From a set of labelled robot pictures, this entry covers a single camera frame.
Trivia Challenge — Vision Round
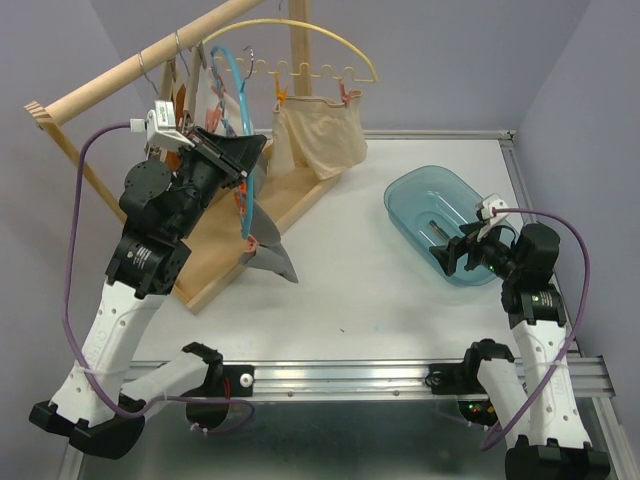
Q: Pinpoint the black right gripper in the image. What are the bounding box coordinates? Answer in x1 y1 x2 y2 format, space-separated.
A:
427 219 522 281

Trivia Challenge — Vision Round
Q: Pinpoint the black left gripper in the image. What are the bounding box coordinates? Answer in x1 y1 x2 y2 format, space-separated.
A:
173 125 269 239

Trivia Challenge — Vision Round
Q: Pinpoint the blue plastic clip hanger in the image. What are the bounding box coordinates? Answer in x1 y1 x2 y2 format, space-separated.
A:
210 44 257 240

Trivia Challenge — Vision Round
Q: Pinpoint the grey underwear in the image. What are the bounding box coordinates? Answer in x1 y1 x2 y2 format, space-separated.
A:
238 203 298 283

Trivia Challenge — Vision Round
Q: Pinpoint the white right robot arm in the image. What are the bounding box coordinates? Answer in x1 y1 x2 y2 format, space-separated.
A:
425 222 611 479

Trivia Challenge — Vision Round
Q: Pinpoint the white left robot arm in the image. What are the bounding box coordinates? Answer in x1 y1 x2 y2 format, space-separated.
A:
29 127 266 459

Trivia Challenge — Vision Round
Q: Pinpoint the white underwear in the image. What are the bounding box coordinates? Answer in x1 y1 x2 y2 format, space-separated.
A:
179 67 244 136

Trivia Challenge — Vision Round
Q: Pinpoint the brown underwear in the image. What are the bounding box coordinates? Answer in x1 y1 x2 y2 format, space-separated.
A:
146 98 189 172

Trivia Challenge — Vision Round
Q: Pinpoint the yellow plastic clip hanger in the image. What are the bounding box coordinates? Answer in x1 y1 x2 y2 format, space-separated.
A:
203 18 379 85

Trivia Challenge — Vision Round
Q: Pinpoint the beige underwear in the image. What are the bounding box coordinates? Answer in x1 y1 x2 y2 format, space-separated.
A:
268 89 368 180

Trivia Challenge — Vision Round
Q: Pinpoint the blue plastic tub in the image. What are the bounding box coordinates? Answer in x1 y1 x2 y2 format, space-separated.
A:
383 165 517 287

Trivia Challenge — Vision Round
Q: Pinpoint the wooden clothes rack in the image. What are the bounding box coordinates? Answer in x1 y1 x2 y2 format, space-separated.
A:
22 0 343 316

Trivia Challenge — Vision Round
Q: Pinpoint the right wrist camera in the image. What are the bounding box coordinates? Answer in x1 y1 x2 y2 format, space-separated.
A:
476 193 509 242

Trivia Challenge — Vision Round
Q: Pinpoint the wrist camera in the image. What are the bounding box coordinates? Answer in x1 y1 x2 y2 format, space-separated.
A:
476 193 509 242
129 100 193 152

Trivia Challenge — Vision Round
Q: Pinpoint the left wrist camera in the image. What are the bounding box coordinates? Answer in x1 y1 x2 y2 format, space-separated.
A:
129 100 193 152

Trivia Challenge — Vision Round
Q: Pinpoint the aluminium mounting rail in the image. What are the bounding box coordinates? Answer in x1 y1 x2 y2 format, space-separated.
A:
124 354 615 403

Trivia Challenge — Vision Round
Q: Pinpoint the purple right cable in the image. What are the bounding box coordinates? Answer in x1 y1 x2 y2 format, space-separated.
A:
480 207 592 452

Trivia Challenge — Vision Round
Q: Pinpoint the purple cable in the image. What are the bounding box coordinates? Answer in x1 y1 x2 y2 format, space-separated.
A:
480 207 592 452
61 121 256 437

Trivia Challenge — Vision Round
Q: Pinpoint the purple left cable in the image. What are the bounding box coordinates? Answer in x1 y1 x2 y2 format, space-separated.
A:
61 121 256 437

